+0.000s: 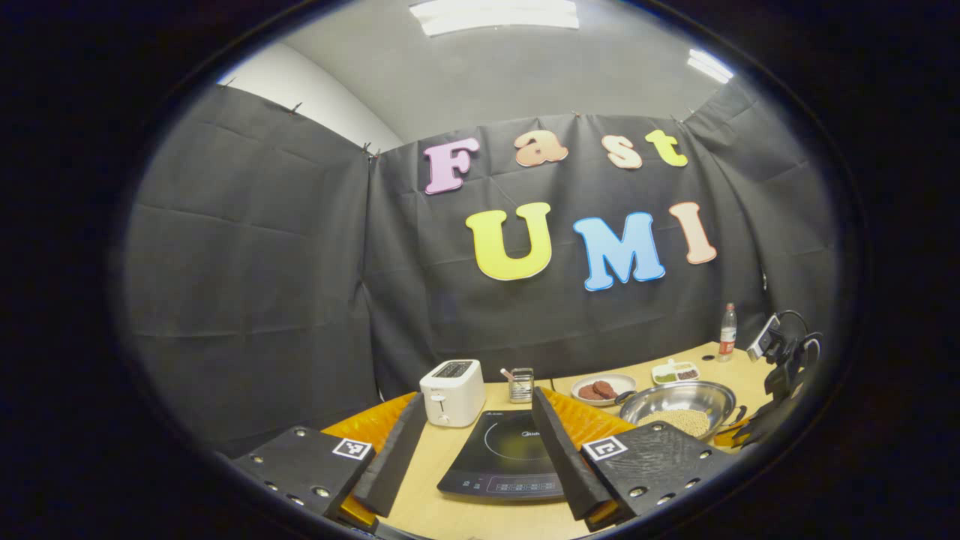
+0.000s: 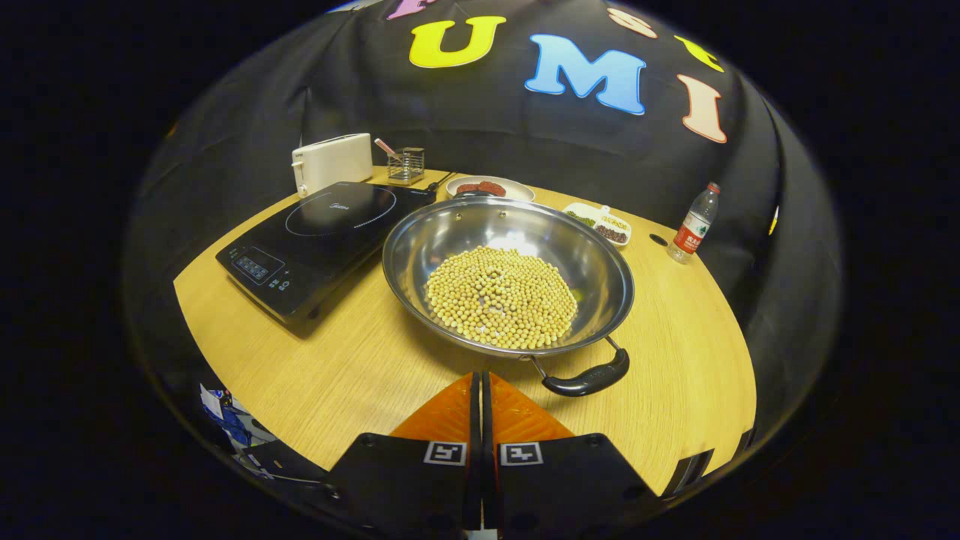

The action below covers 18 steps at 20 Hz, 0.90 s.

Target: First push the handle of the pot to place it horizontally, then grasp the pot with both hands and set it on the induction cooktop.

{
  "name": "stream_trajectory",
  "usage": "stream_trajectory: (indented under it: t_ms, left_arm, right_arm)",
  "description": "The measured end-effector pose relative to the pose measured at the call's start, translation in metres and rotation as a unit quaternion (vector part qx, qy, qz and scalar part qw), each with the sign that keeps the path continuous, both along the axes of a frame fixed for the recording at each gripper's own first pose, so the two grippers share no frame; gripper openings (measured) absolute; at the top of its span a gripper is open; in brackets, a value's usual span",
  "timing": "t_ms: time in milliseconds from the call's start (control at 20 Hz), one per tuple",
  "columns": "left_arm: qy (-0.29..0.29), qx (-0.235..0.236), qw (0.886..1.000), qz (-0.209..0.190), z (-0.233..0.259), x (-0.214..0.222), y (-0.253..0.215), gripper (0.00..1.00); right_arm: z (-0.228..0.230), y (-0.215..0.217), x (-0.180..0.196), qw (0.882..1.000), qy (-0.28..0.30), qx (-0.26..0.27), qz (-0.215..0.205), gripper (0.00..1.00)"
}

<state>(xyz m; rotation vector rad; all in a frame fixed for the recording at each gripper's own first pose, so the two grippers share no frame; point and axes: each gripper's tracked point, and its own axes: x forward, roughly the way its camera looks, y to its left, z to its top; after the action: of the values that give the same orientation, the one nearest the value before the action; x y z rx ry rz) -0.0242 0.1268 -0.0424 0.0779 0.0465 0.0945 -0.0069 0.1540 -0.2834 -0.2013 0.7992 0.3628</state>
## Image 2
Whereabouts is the black induction cooktop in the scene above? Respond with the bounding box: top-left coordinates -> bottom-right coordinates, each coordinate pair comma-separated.
215,181 -> 437,325

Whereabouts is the white divided dish of beans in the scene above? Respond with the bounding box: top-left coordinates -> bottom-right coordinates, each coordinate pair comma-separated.
562,202 -> 633,248

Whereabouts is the plastic bottle with red label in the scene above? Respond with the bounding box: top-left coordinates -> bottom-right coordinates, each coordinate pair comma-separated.
667,182 -> 722,265

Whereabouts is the steel pot with black handles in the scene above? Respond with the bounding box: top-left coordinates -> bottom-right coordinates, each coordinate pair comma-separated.
382,190 -> 635,398

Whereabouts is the black backdrop cloth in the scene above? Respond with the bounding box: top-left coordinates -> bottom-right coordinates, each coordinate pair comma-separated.
124,0 -> 845,451

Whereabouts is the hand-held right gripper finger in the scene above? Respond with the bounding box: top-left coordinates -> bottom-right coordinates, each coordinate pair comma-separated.
326,373 -> 481,530
482,371 -> 665,535

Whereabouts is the white toaster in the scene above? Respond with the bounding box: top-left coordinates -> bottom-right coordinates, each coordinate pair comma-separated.
291,133 -> 374,198

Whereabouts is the white round plate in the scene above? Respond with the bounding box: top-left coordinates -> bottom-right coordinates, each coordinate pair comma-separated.
445,175 -> 536,203

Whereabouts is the pile of soybeans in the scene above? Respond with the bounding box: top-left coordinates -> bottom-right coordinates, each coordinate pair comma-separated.
424,245 -> 579,351

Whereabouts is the blue white printed cloth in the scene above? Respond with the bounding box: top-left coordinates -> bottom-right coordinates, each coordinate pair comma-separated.
199,382 -> 278,470

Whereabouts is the wire mesh utensil holder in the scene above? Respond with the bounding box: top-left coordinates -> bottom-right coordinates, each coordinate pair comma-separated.
387,147 -> 425,186

